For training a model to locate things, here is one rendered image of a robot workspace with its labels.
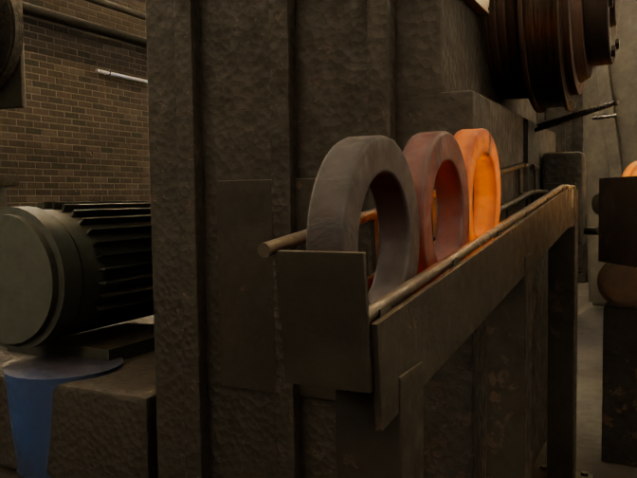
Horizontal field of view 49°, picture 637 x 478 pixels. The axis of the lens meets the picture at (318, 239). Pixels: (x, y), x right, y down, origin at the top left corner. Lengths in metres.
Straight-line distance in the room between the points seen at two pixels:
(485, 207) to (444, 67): 0.33
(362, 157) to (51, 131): 8.08
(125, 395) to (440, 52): 1.03
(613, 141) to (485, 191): 3.39
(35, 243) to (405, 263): 1.36
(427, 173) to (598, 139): 3.76
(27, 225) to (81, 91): 7.09
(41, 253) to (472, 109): 1.15
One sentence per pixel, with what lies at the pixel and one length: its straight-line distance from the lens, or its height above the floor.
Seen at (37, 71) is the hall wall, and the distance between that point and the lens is 8.56.
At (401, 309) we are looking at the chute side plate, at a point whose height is 0.60.
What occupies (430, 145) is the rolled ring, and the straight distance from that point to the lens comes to 0.73.
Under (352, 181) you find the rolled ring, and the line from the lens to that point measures 0.54.
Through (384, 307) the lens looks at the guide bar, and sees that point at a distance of 0.55.
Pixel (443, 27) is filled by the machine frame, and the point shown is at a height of 0.98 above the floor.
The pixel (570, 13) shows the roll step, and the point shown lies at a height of 1.05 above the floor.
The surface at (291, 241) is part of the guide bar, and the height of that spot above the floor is 0.66.
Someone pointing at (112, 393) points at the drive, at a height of 0.24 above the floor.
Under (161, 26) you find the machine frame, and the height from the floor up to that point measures 1.05.
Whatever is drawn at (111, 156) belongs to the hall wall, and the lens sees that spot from 9.23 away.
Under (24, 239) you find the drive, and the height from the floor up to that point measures 0.60.
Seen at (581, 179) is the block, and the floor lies 0.73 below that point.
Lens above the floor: 0.70
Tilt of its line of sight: 3 degrees down
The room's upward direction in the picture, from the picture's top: 1 degrees counter-clockwise
